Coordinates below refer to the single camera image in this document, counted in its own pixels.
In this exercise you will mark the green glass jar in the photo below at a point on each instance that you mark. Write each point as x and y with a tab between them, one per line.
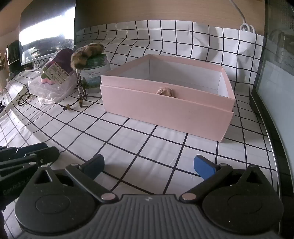
97	70

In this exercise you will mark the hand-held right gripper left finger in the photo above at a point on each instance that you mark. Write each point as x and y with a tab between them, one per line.
93	166

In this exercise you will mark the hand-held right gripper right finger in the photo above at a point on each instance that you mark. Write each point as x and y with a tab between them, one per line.
204	167

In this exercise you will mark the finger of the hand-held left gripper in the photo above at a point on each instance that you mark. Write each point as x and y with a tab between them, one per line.
31	148
47	153

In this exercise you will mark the clear plastic bag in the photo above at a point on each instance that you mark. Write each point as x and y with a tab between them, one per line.
54	93

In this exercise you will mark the black flat monitor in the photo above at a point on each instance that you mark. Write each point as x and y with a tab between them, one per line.
46	23

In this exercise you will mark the beige plush toy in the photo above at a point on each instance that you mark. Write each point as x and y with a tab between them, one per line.
166	91

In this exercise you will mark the dark framed curved screen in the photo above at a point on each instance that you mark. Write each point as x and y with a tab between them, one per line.
275	80

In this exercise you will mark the checked white tablecloth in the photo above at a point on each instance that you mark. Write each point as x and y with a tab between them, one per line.
149	147

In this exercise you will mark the purple plush item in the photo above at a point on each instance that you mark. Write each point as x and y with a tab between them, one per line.
63	58

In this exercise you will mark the pink cardboard box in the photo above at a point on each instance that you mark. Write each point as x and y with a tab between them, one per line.
160	110

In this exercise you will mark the printed paper label card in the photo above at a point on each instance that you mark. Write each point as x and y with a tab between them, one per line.
56	73

